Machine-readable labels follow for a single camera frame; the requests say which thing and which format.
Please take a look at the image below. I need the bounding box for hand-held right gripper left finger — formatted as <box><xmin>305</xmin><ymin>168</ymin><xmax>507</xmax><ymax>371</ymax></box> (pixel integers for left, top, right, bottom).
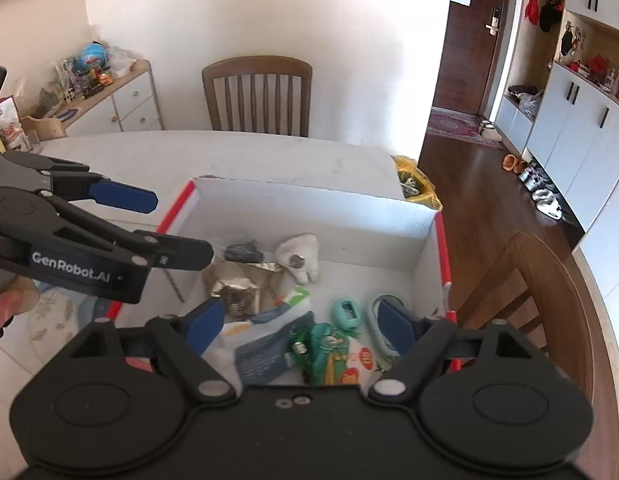
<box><xmin>69</xmin><ymin>297</ymin><xmax>240</xmax><ymax>404</ymax></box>

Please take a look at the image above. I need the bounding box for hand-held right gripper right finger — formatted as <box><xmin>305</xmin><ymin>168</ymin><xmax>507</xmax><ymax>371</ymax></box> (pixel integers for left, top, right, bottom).
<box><xmin>368</xmin><ymin>299</ymin><xmax>536</xmax><ymax>404</ymax></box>

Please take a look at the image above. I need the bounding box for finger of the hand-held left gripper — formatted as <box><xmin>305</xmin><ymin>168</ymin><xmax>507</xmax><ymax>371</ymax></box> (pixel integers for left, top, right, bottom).
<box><xmin>43</xmin><ymin>194</ymin><xmax>215</xmax><ymax>271</ymax></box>
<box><xmin>0</xmin><ymin>151</ymin><xmax>159</xmax><ymax>214</ymax></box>

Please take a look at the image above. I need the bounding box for silver foil snack bag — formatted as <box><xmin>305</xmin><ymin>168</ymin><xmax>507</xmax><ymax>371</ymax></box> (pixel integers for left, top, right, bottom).
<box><xmin>203</xmin><ymin>259</ymin><xmax>282</xmax><ymax>317</ymax></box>

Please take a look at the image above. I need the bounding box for bag of black beads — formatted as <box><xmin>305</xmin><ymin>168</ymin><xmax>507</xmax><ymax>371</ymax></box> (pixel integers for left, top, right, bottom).
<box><xmin>223</xmin><ymin>241</ymin><xmax>264</xmax><ymax>264</ymax></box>

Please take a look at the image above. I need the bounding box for green plush keychain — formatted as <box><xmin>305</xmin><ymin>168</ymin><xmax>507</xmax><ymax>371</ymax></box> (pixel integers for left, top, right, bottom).
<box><xmin>289</xmin><ymin>324</ymin><xmax>351</xmax><ymax>386</ymax></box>

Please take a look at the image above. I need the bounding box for rabbit face plush toy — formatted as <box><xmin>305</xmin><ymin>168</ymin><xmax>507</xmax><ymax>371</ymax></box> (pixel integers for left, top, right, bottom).
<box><xmin>274</xmin><ymin>232</ymin><xmax>320</xmax><ymax>283</ymax></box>

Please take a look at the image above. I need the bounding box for red and white shoebox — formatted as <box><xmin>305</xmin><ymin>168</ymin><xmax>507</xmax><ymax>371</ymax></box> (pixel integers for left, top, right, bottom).
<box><xmin>106</xmin><ymin>175</ymin><xmax>459</xmax><ymax>386</ymax></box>

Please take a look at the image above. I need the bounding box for person's left hand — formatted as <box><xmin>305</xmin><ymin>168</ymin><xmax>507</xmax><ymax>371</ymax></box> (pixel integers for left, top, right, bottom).
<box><xmin>0</xmin><ymin>280</ymin><xmax>38</xmax><ymax>344</ymax></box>

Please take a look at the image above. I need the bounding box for pale blue oval case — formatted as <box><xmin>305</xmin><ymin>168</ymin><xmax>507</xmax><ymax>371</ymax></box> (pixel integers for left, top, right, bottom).
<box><xmin>367</xmin><ymin>294</ymin><xmax>416</xmax><ymax>359</ymax></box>

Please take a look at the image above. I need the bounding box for colourful printed snack packet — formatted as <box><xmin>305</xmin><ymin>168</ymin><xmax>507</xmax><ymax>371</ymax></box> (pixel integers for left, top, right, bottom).
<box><xmin>329</xmin><ymin>335</ymin><xmax>391</xmax><ymax>386</ymax></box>

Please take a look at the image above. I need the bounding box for blue grey paper packet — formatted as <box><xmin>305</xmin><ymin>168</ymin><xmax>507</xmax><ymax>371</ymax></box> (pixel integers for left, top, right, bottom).
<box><xmin>234</xmin><ymin>310</ymin><xmax>315</xmax><ymax>386</ymax></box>

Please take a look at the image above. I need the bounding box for white packet with green stripe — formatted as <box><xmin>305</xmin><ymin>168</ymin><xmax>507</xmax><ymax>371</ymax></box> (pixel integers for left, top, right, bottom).
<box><xmin>274</xmin><ymin>286</ymin><xmax>311</xmax><ymax>312</ymax></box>

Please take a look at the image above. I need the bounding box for white and wood sideboard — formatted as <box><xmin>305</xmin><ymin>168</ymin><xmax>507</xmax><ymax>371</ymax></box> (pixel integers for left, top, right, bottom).
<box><xmin>39</xmin><ymin>59</ymin><xmax>166</xmax><ymax>138</ymax></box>

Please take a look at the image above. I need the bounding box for light wooden box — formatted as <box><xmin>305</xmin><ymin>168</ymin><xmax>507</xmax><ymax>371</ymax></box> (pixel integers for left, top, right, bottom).
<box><xmin>20</xmin><ymin>115</ymin><xmax>68</xmax><ymax>141</ymax></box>

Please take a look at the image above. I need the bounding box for yellow plastic bag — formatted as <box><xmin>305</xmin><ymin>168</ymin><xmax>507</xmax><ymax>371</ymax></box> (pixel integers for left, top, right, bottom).
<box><xmin>392</xmin><ymin>155</ymin><xmax>443</xmax><ymax>211</ymax></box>

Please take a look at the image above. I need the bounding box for red printed paper package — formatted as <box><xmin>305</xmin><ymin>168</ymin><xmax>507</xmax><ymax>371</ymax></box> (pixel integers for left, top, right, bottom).
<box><xmin>0</xmin><ymin>96</ymin><xmax>27</xmax><ymax>153</ymax></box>

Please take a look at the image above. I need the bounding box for dark wooden curved chair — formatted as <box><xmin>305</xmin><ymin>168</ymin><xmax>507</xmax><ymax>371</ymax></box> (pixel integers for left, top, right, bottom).
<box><xmin>457</xmin><ymin>231</ymin><xmax>596</xmax><ymax>411</ymax></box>

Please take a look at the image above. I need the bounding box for dark wooden slatted chair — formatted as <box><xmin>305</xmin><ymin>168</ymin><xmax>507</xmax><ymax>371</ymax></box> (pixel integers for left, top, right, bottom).
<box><xmin>202</xmin><ymin>56</ymin><xmax>313</xmax><ymax>137</ymax></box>

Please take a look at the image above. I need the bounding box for row of grey sneakers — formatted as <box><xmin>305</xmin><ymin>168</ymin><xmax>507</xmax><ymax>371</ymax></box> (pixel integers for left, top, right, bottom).
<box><xmin>519</xmin><ymin>164</ymin><xmax>566</xmax><ymax>221</ymax></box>

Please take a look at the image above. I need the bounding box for red patterned door rug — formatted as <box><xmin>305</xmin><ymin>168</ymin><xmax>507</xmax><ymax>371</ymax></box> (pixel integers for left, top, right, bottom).
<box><xmin>427</xmin><ymin>107</ymin><xmax>505</xmax><ymax>151</ymax></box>

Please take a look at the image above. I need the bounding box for clear plastic bag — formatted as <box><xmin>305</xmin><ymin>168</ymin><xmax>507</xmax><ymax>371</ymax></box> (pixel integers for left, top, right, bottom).
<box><xmin>518</xmin><ymin>91</ymin><xmax>544</xmax><ymax>118</ymax></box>

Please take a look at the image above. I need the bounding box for brown wooden door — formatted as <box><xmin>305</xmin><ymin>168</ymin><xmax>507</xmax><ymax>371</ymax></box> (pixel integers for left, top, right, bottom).
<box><xmin>432</xmin><ymin>0</ymin><xmax>521</xmax><ymax>112</ymax></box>

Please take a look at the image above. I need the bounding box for teal keychain pendant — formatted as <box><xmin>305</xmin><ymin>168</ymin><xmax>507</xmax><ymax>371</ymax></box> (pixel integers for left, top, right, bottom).
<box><xmin>331</xmin><ymin>299</ymin><xmax>361</xmax><ymax>334</ymax></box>

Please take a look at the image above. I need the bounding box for white and wood wall cabinet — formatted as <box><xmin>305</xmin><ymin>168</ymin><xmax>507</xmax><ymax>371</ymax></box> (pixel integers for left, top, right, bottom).
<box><xmin>494</xmin><ymin>0</ymin><xmax>619</xmax><ymax>283</ymax></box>

